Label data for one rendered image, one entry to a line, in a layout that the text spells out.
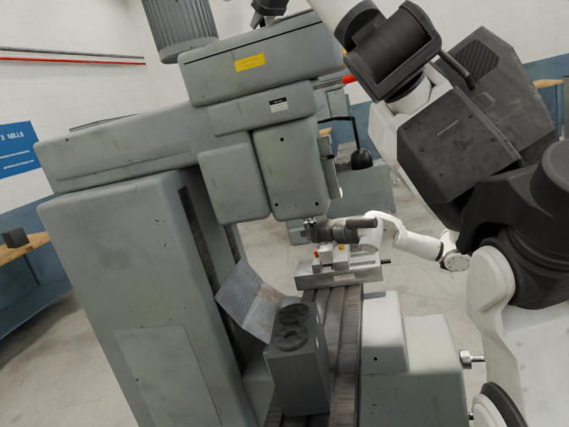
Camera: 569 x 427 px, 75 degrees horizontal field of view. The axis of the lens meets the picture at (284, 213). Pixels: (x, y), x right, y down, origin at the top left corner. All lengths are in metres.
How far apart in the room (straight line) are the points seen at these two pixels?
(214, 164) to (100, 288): 0.62
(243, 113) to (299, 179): 0.26
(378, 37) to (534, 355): 0.61
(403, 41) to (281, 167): 0.57
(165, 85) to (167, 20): 7.56
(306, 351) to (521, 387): 0.43
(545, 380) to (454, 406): 0.73
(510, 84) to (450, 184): 0.20
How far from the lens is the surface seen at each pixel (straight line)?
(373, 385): 1.47
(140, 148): 1.34
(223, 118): 1.17
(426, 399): 1.51
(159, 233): 1.25
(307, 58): 1.09
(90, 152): 1.45
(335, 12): 0.78
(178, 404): 1.67
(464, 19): 7.91
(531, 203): 0.57
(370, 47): 0.75
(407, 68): 0.74
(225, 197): 1.23
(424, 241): 1.23
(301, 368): 0.97
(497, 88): 0.79
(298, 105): 1.11
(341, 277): 1.52
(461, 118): 0.75
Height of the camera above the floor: 1.70
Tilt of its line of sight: 17 degrees down
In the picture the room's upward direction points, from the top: 15 degrees counter-clockwise
